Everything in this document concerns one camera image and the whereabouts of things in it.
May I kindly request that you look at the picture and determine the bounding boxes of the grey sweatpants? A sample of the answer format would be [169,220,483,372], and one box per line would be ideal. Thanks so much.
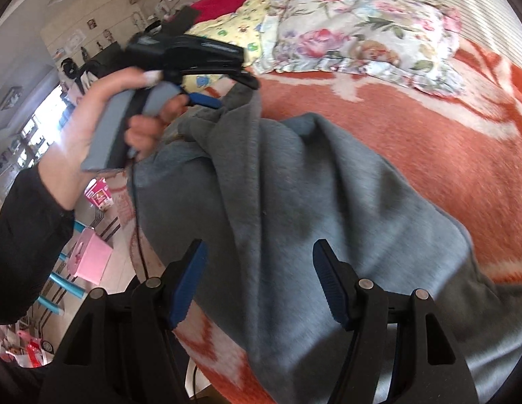
[131,85,522,403]

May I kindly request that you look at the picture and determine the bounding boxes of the floral pillow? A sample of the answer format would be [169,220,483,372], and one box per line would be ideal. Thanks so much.
[253,0,463,98]

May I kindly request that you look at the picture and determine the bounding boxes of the black sleeved left forearm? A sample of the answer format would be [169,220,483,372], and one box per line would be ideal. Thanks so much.
[0,166,75,325]

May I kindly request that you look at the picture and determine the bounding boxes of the yellow cartoon print pillow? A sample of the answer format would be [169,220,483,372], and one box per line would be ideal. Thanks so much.
[187,0,288,68]

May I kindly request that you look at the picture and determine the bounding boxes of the red cloth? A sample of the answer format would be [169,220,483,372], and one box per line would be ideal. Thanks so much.
[191,0,247,24]

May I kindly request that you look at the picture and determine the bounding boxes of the orange white patterned blanket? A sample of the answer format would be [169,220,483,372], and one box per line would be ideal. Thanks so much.
[111,43,522,403]

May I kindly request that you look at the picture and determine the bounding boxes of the pink white box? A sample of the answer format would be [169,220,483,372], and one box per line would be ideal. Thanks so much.
[84,178,113,212]

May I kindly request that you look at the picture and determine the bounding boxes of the person's left hand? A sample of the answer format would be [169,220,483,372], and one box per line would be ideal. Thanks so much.
[37,66,192,212]

